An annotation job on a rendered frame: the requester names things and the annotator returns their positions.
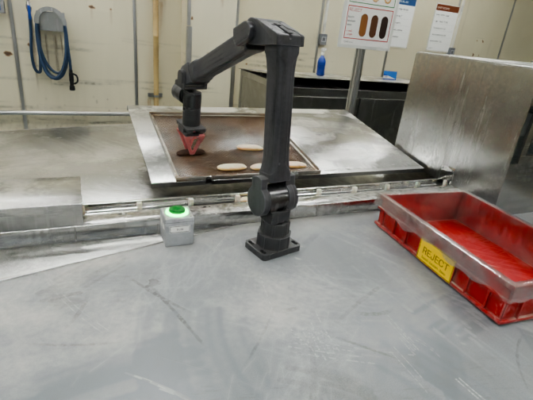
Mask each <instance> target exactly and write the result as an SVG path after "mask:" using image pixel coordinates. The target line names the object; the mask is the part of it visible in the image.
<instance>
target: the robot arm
mask: <svg viewBox="0 0 533 400"><path fill-rule="evenodd" d="M304 42H305V37H304V35H302V34H301V33H299V32H298V31H297V30H295V29H293V28H292V27H290V26H289V25H287V24H286V23H285V22H284V21H278V20H271V19H265V18H257V17H249V18H248V19H247V21H243V22H242V23H240V24H239V25H237V26H236V27H235V28H234V29H233V37H231V38H229V39H228V40H226V41H225V42H224V43H222V44H220V45H219V46H218V47H216V48H215V49H213V50H212V51H211V52H209V53H207V54H206V55H204V56H203V57H201V58H200V59H197V60H194V61H192V62H191V63H185V64H184V65H182V67H181V69H180V70H178V79H176V80H175V84H174V86H173V87H172V88H171V93H172V95H173V97H174V98H176V99H177V100H179V101H180V102H181V103H182V106H183V108H182V119H177V124H178V128H177V131H178V134H179V136H180V137H181V140H182V142H183V145H184V147H185V149H188V150H189V153H190V155H194V154H195V152H196V151H197V148H198V146H199V145H200V143H201V142H202V141H203V140H204V138H205V135H204V134H203V133H206V128H205V127H204V126H203V125H202V124H201V123H200V120H201V92H200V91H199V90H207V84H208V83H210V80H212V79H213V77H214V76H216V75H218V74H220V73H221V72H223V71H225V70H227V69H229V68H230V67H232V66H234V65H236V64H238V63H239V62H241V61H243V60H245V59H246V58H248V57H250V56H253V55H254V54H257V53H260V52H264V51H265V54H266V107H265V124H264V142H263V160H262V165H261V168H260V170H259V175H254V176H252V186H251V187H250V188H249V190H248V192H247V203H248V205H249V208H250V210H251V212H252V213H253V214H254V215H255V216H257V217H261V225H260V226H259V230H258V232H257V237H254V238H251V239H248V240H246V242H245V248H247V249H248V250H249V251H251V252H252V253H253V254H255V255H256V256H257V257H259V258H260V259H261V260H262V261H268V260H272V259H275V258H278V257H280V256H284V255H288V254H290V253H293V252H297V251H299V250H300V245H301V244H300V243H298V242H297V241H295V240H294V239H293V238H291V237H290V234H291V230H290V211H291V210H292V209H294V208H295V207H296V206H297V203H298V192H297V188H296V186H295V174H294V173H293V172H291V171H290V132H291V120H292V108H293V85H294V74H295V67H296V63H297V57H298V55H299V49H300V47H304ZM194 139H198V140H197V143H196V144H195V146H194V150H192V149H191V146H192V143H193V142H194Z"/></svg>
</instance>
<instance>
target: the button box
mask: <svg viewBox="0 0 533 400"><path fill-rule="evenodd" d="M183 207H184V208H186V209H188V211H189V213H188V214H187V215H186V216H183V217H171V216H169V215H167V214H166V209H168V208H170V207H163V208H160V223H157V234H160V235H161V237H162V239H163V243H164V244H165V247H172V246H179V245H185V244H193V243H194V216H193V214H192V213H191V211H190V209H189V207H188V206H183ZM160 243H162V242H160Z"/></svg>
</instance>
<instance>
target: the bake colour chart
mask: <svg viewBox="0 0 533 400"><path fill-rule="evenodd" d="M399 2H400V0H344V4H343V13H342V18H341V23H340V29H339V38H338V43H337V47H344V48H360V49H368V50H377V51H385V52H389V49H390V45H391V40H392V36H393V30H394V26H395V21H396V17H397V10H398V6H399Z"/></svg>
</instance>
